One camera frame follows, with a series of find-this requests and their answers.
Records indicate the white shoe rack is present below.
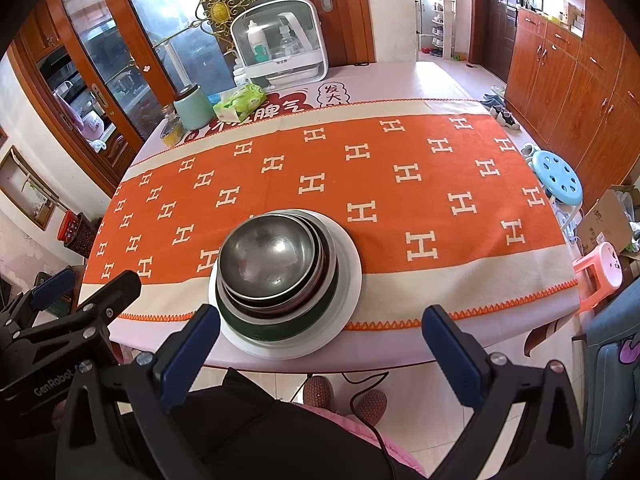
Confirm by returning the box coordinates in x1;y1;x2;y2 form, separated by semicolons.
430;0;457;59

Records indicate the pink stool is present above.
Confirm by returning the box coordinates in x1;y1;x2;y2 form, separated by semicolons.
571;241;622;317

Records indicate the thin black cable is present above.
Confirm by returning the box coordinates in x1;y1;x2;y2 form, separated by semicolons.
307;372;401;480

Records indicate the white bottle green label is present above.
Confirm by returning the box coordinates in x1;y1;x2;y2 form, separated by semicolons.
249;20;272;64

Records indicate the person's pink garment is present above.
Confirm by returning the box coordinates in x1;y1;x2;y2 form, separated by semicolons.
300;402;431;480

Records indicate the cardboard box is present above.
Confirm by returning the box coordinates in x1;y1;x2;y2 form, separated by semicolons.
581;186;640;261

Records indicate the mint green jar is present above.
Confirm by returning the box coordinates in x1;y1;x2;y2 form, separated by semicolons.
172;85;217;131

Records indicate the flat-base steel bowl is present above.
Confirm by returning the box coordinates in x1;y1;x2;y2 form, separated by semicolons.
217;212;341;320

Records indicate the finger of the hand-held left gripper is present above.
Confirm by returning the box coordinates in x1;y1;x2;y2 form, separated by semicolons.
20;270;143;361
0;267;77;336

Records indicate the wooden wall cabinet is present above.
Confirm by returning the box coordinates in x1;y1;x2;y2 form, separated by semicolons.
505;0;640;211

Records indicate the clear bottle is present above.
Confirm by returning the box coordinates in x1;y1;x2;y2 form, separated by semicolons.
277;25;297;59

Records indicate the green plate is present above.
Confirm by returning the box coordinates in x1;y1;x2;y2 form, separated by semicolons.
216;240;346;343

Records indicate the wooden framed picture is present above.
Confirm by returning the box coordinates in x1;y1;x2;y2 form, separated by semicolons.
0;147;58;231

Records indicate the green tissue pack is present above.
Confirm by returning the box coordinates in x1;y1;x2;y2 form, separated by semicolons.
212;84;267;122

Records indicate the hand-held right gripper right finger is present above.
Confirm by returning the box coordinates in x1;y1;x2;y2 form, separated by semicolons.
422;304;586;480

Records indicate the wooden glass display cabinet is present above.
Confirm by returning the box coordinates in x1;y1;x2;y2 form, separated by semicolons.
7;0;241;198

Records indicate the white storage box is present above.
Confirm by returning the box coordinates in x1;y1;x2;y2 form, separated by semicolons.
231;0;331;92

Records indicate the orange patterned blanket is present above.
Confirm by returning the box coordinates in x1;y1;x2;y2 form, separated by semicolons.
80;97;581;331

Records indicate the gold door ornament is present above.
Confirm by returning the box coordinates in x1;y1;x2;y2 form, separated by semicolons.
197;0;256;56

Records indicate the round steel bowl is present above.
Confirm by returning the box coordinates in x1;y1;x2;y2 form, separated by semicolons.
218;214;323;301

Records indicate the brown door with silver handle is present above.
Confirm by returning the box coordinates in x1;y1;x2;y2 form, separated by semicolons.
299;0;377;67

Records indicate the large white plate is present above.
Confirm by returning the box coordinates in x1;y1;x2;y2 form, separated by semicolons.
208;208;363;361

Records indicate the pink knitted slipper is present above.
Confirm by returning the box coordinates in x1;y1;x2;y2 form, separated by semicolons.
302;375;333;406
352;390;388;423

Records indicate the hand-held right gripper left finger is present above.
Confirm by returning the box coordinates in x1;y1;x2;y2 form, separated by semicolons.
56;304;221;480

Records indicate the pink white appliance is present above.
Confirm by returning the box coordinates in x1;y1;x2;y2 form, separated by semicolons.
75;105;104;144

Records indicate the red lidded jar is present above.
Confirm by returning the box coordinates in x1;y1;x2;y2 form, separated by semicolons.
57;210;98;259

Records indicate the yellow glass container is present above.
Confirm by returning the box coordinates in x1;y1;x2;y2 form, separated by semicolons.
159;116;182;148

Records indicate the dark wooden door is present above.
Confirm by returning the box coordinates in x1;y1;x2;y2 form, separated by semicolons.
487;0;523;83

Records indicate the light blue stool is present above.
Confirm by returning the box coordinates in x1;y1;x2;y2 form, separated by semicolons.
531;150;585;211

